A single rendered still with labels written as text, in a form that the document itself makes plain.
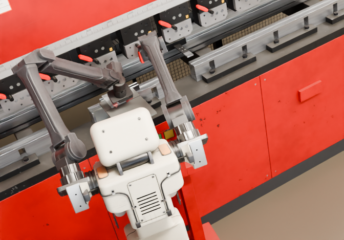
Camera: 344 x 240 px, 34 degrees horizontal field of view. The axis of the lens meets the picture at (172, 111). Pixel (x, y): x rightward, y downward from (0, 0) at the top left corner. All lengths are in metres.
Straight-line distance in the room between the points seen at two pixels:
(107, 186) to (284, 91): 1.49
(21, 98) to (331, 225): 1.78
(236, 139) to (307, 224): 0.63
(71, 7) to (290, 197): 1.74
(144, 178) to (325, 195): 1.73
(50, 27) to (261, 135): 1.34
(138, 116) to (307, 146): 1.74
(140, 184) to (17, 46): 0.87
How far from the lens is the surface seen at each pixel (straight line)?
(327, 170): 3.56
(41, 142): 2.67
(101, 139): 1.85
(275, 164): 3.33
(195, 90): 2.81
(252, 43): 2.97
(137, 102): 2.61
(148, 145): 1.85
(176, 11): 2.64
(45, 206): 2.72
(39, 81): 2.07
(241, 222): 3.30
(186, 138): 1.97
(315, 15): 3.18
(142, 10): 2.56
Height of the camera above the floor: 2.45
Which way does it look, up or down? 35 degrees down
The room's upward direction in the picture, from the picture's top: 14 degrees counter-clockwise
